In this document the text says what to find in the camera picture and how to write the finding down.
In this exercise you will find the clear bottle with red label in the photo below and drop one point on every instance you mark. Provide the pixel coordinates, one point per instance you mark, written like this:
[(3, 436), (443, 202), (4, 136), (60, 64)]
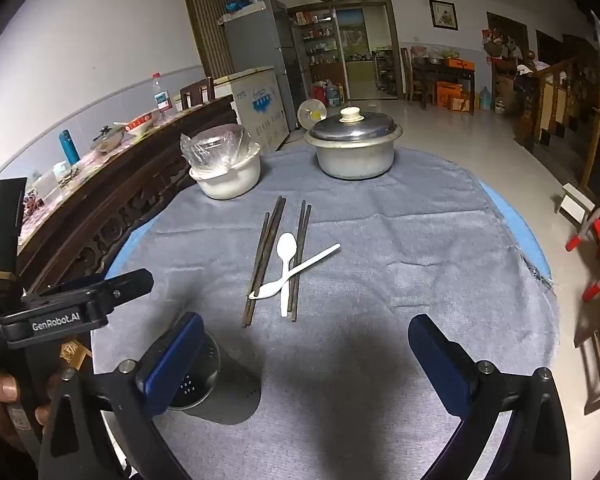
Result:
[(161, 95)]

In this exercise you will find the wooden side table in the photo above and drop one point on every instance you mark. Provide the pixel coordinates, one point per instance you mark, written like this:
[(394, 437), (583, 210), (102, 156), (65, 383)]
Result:
[(430, 72)]

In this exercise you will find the clear plastic bag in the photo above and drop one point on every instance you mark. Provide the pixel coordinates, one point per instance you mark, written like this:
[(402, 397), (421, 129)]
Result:
[(215, 145)]

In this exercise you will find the white chest freezer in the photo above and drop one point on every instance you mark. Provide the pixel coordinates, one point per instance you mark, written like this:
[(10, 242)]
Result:
[(260, 110)]

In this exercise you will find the blue water jug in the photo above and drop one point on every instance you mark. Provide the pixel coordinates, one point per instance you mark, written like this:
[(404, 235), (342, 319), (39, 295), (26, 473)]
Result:
[(486, 99), (333, 95)]

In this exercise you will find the red patterned bowl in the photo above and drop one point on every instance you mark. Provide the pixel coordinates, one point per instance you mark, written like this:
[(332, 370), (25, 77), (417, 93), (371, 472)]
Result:
[(141, 124)]

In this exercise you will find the steel pot with lid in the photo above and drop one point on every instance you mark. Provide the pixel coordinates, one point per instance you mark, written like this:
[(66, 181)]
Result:
[(107, 140)]

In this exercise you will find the grey table cloth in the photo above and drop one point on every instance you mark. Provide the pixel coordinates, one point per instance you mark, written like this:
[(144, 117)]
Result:
[(380, 260)]

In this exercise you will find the small white fan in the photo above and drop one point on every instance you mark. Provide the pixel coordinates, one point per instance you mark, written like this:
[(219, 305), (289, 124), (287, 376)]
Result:
[(311, 112)]

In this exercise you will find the dark carved wooden sideboard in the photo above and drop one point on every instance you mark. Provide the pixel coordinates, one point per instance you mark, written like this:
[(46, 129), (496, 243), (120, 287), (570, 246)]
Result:
[(130, 185)]

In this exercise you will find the framed wall picture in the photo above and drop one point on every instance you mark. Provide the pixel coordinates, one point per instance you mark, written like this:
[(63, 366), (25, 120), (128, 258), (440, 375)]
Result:
[(443, 14)]

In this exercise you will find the white pot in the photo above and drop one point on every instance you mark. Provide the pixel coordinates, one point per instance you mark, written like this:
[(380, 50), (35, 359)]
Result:
[(230, 182)]

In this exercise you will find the pair dark chopsticks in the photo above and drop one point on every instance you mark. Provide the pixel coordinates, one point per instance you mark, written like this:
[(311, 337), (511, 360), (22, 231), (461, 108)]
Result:
[(306, 225)]

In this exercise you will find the brown wooden door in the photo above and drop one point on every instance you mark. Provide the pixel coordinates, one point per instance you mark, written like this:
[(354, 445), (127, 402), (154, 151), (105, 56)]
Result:
[(205, 20)]

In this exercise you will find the shelf cabinet with bottles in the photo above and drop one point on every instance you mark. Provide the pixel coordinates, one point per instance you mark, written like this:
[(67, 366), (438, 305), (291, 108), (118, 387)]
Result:
[(320, 45)]

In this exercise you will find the dark wooden chair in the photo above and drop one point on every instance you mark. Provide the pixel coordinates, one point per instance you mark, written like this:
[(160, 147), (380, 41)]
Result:
[(197, 92)]

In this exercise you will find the black perforated utensil holder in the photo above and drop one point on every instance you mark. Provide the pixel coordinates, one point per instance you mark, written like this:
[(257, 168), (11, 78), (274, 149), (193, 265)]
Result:
[(230, 390)]

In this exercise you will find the aluminium pot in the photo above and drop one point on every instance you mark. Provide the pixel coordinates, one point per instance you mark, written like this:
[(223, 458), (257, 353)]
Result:
[(355, 160)]

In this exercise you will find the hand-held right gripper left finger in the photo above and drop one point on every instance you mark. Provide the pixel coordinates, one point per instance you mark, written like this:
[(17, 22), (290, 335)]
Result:
[(172, 360)]

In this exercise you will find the wooden stair railing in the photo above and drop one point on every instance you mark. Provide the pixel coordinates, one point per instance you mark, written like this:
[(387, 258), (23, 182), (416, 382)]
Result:
[(555, 95)]

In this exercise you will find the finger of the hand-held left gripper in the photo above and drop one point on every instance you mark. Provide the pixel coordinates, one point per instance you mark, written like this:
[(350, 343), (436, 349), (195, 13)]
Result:
[(120, 285)]

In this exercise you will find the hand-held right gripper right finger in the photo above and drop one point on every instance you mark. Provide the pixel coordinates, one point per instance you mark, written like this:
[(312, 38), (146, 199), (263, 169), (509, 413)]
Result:
[(437, 360)]

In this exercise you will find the small white stool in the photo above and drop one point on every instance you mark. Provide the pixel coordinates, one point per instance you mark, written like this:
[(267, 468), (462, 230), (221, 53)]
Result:
[(575, 200)]

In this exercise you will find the blue bag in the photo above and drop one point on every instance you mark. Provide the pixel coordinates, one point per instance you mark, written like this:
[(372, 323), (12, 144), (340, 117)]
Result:
[(236, 6)]

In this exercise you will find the orange cardboard box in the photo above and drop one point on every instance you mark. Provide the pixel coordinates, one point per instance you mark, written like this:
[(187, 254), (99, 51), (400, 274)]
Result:
[(455, 97)]

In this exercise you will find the white plastic spoon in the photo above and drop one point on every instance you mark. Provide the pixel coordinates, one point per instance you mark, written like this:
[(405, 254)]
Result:
[(286, 247), (262, 291)]

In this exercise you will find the grey refrigerator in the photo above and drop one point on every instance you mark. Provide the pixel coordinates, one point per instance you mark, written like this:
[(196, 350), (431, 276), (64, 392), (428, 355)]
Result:
[(252, 45)]

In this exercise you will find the blue thermos bottle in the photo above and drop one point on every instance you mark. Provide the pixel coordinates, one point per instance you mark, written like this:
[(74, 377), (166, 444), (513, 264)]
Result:
[(69, 147)]

